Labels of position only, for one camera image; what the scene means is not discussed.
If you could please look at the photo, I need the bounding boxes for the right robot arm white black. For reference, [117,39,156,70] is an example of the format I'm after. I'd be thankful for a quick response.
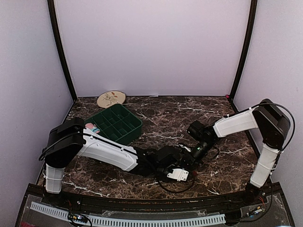
[187,98,295,205]

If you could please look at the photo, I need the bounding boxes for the small green circuit board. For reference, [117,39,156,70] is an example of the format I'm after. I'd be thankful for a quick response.
[68,212,88,223]

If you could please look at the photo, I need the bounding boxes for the green plastic divider tray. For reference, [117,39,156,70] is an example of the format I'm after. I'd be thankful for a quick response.
[85,104,142,145]

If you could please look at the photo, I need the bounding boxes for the black front table rail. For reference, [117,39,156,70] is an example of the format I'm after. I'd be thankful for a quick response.
[40,186,268,216]

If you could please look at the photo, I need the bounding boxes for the round embroidered plate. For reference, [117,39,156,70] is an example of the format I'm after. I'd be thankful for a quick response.
[97,90,126,109]

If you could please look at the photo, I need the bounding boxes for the black frame post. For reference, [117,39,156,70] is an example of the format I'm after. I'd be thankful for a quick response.
[229,0,258,102]
[47,0,78,102]

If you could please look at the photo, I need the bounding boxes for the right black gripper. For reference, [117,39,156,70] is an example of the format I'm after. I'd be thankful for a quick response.
[180,140,216,171]

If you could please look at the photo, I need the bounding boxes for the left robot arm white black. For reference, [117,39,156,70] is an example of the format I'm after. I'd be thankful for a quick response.
[39,117,196,206]

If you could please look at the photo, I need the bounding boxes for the pink sock with green patches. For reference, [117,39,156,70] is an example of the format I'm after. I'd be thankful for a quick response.
[85,122,100,134]

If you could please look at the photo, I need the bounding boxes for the black left frame post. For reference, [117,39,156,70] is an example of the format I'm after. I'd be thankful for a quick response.
[47,0,78,102]

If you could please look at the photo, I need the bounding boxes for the black right frame post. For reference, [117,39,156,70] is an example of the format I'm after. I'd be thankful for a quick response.
[229,0,258,102]

